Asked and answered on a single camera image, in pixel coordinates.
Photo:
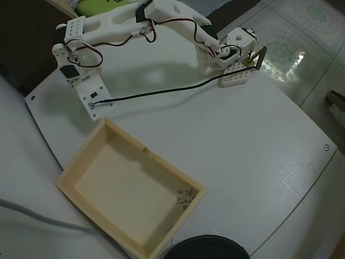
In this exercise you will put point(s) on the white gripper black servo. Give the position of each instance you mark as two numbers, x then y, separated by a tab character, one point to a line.
100	102

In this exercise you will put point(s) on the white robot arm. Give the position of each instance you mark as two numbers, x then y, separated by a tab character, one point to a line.
116	24

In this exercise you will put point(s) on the open wooden box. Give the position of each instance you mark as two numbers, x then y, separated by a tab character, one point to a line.
129	186

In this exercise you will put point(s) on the green patterned cloth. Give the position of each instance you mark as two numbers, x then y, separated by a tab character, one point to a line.
91	7

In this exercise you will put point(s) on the light wooden plank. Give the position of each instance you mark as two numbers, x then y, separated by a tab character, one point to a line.
64	6

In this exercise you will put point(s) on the dark brown furniture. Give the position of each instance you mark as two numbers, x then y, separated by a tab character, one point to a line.
27	40

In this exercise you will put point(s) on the brass table clamp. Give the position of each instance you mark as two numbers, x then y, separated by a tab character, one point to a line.
260	58

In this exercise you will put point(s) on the black round object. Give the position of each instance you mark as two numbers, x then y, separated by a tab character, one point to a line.
206	248

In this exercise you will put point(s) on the dark furniture leg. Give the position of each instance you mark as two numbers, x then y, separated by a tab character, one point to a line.
335	101

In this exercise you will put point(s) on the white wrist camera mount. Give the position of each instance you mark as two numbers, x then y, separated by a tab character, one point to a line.
93	86

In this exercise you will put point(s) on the white perforated base plate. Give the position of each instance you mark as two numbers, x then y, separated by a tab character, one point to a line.
237	78

